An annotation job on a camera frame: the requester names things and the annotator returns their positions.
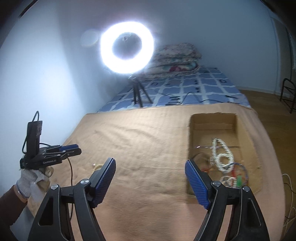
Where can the white gloved left hand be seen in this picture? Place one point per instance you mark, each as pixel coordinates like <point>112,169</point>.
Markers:
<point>34,183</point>

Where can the folded floral quilts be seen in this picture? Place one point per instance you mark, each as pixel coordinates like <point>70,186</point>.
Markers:
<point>172,60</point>

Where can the blue checkered bed sheet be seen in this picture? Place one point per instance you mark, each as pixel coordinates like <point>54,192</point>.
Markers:
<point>208,86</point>

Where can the brown sleeved left forearm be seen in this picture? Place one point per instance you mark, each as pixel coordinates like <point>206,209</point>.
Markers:
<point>12,205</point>

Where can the white ring light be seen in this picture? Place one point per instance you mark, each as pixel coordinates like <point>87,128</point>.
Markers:
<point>127,47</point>

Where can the black metal rack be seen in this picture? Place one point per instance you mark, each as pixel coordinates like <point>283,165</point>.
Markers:
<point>287,94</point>

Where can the tan blanket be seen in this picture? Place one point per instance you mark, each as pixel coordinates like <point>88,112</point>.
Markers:
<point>147,198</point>

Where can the black light tripod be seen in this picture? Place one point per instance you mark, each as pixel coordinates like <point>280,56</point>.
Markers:
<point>137,86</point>

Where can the open cardboard box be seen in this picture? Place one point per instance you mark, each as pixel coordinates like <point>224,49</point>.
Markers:
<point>225,138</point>

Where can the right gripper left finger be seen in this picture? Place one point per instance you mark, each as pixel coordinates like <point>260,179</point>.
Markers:
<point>100,181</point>

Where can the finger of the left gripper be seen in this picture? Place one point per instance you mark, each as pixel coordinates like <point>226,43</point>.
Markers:
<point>68,147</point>

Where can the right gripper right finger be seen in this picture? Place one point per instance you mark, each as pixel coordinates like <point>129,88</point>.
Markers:
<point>200,183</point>

